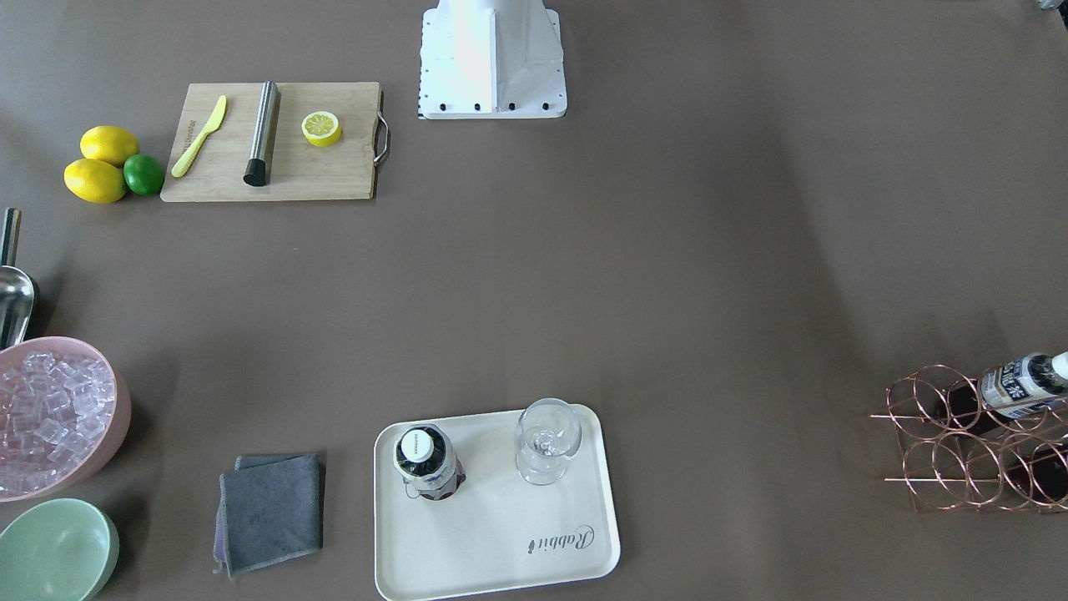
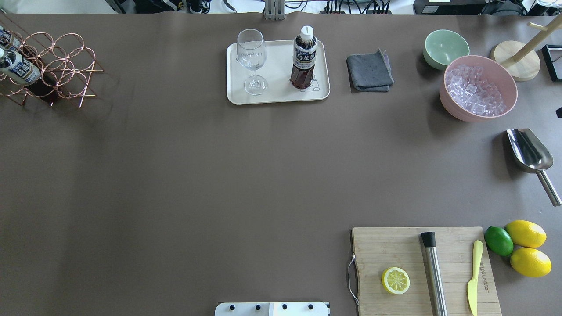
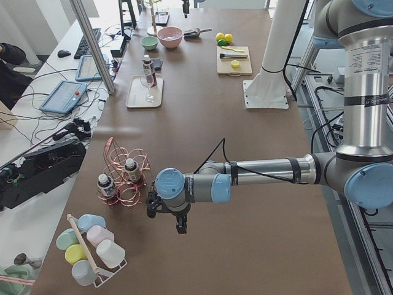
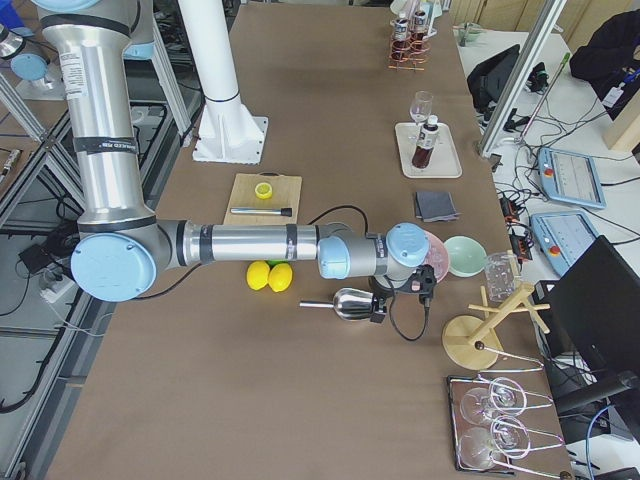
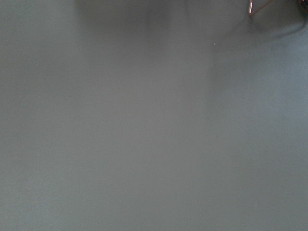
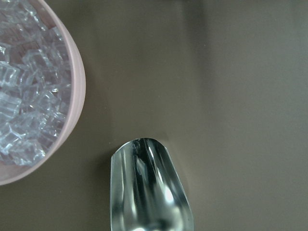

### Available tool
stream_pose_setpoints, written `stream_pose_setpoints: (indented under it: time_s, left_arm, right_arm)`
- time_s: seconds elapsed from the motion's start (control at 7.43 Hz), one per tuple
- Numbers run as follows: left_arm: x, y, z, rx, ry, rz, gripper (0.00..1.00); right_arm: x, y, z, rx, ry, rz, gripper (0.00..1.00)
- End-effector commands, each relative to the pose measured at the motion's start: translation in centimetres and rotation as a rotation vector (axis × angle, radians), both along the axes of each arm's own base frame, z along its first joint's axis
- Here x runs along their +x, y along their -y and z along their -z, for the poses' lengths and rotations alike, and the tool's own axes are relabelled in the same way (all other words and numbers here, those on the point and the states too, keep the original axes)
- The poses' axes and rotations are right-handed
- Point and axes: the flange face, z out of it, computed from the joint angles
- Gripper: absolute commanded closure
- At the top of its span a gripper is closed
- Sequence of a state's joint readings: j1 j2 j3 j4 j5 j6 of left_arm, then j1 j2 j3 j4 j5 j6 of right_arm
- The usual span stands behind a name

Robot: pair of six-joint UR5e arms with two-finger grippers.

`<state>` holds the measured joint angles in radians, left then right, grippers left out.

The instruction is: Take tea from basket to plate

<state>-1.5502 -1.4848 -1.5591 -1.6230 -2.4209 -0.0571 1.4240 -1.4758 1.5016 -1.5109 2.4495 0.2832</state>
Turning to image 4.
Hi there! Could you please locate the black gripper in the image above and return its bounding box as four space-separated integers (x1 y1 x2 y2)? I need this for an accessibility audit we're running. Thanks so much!
369 265 435 323

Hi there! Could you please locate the tea bottle one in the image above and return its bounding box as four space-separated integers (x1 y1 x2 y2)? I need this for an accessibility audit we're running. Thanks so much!
411 114 439 169

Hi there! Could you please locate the copper wire bottle basket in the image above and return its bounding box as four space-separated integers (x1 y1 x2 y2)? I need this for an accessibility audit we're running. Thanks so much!
388 1 434 71

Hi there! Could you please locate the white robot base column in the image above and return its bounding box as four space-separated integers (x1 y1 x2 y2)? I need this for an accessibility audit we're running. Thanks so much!
179 0 268 165

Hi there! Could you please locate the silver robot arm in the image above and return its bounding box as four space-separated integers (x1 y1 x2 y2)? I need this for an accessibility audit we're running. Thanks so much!
1 25 65 101
38 1 436 321

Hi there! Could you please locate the tea bottle two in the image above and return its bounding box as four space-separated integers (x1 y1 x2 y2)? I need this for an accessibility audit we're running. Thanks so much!
390 17 409 62

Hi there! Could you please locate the tea bottle three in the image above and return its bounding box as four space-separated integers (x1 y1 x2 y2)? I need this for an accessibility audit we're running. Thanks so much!
410 8 428 52

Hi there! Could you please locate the pink bowl of ice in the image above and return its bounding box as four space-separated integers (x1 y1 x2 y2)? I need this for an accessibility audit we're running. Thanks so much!
424 231 450 282

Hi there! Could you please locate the green bowl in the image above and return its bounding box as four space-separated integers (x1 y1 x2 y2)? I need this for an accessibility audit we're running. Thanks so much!
444 236 487 278

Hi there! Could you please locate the grey folded cloth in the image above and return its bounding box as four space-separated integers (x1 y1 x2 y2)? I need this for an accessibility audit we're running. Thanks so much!
414 191 459 222

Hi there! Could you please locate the steel ice scoop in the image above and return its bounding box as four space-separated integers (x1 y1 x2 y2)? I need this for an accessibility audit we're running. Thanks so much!
299 288 374 321

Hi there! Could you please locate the wooden cup tree stand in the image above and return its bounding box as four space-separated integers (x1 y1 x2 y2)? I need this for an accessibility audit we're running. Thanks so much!
442 282 551 371

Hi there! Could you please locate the glass mug on stand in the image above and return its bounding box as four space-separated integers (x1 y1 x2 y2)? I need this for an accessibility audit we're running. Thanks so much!
484 251 519 302

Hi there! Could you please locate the white rabbit tray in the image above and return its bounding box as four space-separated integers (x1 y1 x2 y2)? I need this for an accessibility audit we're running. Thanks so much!
394 122 462 179

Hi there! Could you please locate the yellow lemon right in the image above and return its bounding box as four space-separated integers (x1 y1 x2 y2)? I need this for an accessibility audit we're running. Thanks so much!
268 263 293 293

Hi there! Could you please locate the yellow lemon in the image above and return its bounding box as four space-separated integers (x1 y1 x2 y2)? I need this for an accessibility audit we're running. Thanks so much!
245 260 271 291
268 263 293 293

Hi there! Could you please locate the hanging wine glass upper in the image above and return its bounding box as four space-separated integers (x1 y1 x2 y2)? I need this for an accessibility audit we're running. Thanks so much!
460 377 553 426

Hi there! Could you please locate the hanging wine glass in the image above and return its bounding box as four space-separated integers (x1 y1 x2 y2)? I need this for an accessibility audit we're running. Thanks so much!
457 415 565 471
460 377 553 426

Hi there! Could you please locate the blue teach pendant near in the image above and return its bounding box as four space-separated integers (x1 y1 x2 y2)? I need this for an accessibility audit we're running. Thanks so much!
530 210 599 276

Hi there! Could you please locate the blue teach pendant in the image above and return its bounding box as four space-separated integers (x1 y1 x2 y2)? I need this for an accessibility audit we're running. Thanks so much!
538 147 606 209
530 210 599 276

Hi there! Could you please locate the steel muddler black tip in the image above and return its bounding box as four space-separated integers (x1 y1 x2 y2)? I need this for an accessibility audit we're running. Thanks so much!
229 207 293 218

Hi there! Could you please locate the bamboo cutting board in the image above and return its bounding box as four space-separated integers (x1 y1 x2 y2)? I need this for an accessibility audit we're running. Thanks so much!
223 173 302 226

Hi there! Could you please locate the yellow lemon left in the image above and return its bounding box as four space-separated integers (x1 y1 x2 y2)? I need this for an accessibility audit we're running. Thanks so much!
245 260 271 291

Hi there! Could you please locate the black wine glass rack tray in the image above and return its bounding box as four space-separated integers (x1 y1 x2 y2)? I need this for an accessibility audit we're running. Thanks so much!
446 376 516 479

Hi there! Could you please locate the wine glass on tray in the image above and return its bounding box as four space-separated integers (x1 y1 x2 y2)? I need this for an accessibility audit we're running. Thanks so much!
408 91 433 143

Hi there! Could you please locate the hanging wine glass lower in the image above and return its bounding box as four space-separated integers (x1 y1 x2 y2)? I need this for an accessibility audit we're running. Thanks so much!
457 415 565 471

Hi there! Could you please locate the black monitor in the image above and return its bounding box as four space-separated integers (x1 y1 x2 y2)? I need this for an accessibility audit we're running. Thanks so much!
549 236 639 422

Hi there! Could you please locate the blue teach pendant far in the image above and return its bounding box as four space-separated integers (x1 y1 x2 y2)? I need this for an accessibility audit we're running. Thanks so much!
538 147 606 209

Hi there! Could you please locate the half lemon slice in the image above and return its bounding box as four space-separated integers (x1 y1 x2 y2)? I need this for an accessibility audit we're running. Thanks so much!
254 182 273 200

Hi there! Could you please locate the black laptop bag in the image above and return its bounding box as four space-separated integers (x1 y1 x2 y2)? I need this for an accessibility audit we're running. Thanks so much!
467 44 520 112

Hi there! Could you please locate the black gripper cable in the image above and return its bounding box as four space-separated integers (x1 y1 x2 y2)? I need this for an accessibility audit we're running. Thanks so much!
305 205 431 342

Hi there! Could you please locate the aluminium frame post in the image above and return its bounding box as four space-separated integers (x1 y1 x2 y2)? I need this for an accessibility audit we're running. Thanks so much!
477 0 566 159

